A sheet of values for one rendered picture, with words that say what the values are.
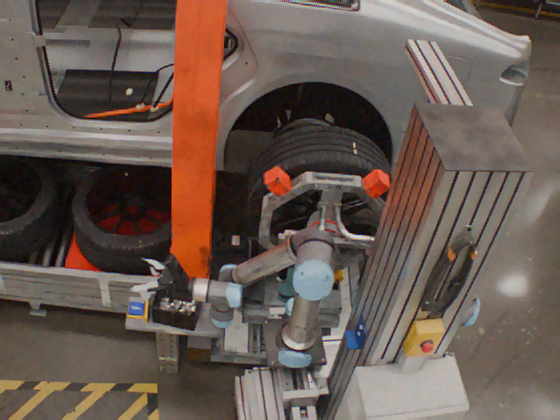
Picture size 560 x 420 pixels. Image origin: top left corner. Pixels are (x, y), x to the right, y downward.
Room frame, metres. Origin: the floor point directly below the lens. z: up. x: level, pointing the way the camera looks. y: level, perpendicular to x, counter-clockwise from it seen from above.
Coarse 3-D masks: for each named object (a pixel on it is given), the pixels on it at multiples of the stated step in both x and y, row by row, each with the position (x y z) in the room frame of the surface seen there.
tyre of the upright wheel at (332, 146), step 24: (288, 144) 2.21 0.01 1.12; (312, 144) 2.18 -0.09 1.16; (336, 144) 2.19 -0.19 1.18; (360, 144) 2.25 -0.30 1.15; (264, 168) 2.13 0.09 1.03; (288, 168) 2.07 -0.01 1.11; (312, 168) 2.08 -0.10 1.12; (336, 168) 2.09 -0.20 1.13; (360, 168) 2.11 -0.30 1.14; (384, 168) 2.22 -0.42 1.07; (264, 192) 2.06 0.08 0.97; (384, 192) 2.12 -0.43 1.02
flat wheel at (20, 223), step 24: (0, 168) 2.46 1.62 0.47; (24, 168) 2.48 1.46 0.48; (48, 168) 2.48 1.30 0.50; (0, 192) 2.30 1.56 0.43; (24, 192) 2.48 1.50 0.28; (48, 192) 2.30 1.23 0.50; (24, 216) 2.10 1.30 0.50; (48, 216) 2.19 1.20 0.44; (0, 240) 1.95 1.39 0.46; (24, 240) 2.02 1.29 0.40; (48, 240) 2.15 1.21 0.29
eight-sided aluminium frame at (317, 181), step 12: (300, 180) 2.02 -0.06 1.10; (312, 180) 2.01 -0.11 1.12; (324, 180) 2.02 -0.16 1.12; (336, 180) 2.05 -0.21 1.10; (348, 180) 2.06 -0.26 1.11; (360, 180) 2.06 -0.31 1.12; (288, 192) 1.99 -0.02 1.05; (300, 192) 2.00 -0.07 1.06; (360, 192) 2.02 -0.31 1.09; (264, 204) 1.99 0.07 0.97; (276, 204) 1.99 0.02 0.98; (372, 204) 2.03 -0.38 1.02; (384, 204) 2.08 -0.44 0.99; (264, 216) 1.98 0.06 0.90; (264, 228) 1.99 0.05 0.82; (264, 240) 1.98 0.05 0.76; (276, 240) 2.03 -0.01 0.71; (348, 252) 2.07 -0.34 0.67; (360, 252) 2.04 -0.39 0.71; (336, 264) 2.03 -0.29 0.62; (348, 264) 2.03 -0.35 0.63
